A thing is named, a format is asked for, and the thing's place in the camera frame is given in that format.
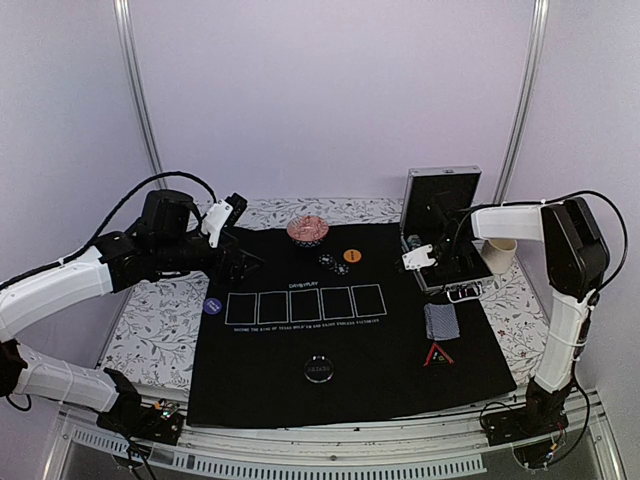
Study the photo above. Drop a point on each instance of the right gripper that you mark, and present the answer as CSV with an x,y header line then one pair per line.
x,y
453,269

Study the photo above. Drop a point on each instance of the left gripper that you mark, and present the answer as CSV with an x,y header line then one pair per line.
x,y
218,274

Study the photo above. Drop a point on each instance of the purple small blind button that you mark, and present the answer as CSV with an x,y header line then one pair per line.
x,y
212,306

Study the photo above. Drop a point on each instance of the blue playing card deck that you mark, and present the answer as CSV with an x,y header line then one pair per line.
x,y
441,322

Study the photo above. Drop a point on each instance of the black 100 poker chip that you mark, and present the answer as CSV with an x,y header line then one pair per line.
x,y
326,260

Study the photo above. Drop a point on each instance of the black poker chip stack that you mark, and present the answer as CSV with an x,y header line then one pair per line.
x,y
341,269

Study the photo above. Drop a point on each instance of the orange big blind button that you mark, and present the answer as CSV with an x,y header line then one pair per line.
x,y
352,255

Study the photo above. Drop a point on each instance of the clear dealer button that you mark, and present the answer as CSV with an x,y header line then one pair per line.
x,y
318,369

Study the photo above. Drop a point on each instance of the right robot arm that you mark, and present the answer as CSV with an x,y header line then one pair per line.
x,y
576,260

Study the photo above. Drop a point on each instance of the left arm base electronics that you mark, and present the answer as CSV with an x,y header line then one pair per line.
x,y
160,423

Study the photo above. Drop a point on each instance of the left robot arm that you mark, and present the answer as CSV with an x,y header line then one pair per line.
x,y
171,238

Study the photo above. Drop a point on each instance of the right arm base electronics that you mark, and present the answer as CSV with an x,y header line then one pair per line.
x,y
536,439

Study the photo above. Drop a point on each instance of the cream ceramic mug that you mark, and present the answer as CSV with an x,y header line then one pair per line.
x,y
498,254

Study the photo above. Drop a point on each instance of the left poker chip row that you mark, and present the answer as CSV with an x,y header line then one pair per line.
x,y
414,242

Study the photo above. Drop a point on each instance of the aluminium poker chip case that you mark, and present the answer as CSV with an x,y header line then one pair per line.
x,y
436,202

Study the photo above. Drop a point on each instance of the patterned small bowl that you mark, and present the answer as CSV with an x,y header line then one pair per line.
x,y
307,231

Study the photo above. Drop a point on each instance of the red black triangle card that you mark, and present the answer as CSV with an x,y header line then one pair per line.
x,y
437,356

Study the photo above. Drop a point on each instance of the black poker mat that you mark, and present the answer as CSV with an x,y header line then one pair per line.
x,y
249,359

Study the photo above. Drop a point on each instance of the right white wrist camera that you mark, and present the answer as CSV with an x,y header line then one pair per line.
x,y
421,257

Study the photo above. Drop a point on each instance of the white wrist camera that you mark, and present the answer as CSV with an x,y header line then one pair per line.
x,y
221,214
421,257

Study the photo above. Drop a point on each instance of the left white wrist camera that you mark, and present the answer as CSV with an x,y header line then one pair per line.
x,y
221,214

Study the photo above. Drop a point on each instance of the front aluminium rail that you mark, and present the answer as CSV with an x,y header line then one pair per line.
x,y
448,444

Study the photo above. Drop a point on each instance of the right aluminium frame post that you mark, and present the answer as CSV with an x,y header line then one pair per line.
x,y
532,62

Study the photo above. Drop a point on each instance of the aluminium frame post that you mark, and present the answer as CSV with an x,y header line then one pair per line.
x,y
125,30
532,62

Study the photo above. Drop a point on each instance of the left aluminium frame post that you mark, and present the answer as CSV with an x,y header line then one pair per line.
x,y
125,30

